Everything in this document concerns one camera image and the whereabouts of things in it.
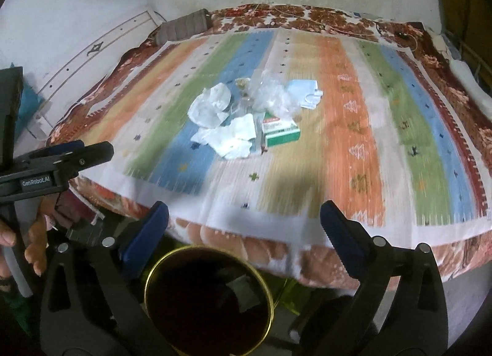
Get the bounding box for green white medicine box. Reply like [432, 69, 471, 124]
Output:
[261, 113, 301, 149]

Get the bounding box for white tissue paper sheets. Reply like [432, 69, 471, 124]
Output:
[191, 114, 257, 160]

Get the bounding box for clear plastic bag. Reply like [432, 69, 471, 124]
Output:
[246, 72, 301, 118]

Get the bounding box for yellow snack wrapper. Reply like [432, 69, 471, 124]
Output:
[234, 78, 250, 97]

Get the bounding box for clear plastic blister packaging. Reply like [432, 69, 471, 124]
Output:
[230, 97, 265, 158]

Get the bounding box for black gold-rimmed trash bin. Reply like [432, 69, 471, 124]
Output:
[144, 246, 274, 355]

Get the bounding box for person's left hand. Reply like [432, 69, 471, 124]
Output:
[1, 194, 59, 281]

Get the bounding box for white wooden headboard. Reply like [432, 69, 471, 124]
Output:
[26, 10, 162, 140]

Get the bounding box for teal plastic bag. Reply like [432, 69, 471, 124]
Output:
[14, 83, 44, 140]

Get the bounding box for brown floral blanket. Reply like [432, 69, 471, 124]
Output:
[48, 3, 491, 288]

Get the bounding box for striped multicolour bed mat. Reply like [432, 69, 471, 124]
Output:
[80, 29, 491, 246]

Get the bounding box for grey striped pillow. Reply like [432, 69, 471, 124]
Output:
[154, 9, 213, 46]

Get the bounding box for white folded cloth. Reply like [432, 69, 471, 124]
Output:
[450, 59, 491, 114]

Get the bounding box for metal bed rail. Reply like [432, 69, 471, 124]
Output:
[444, 29, 491, 87]

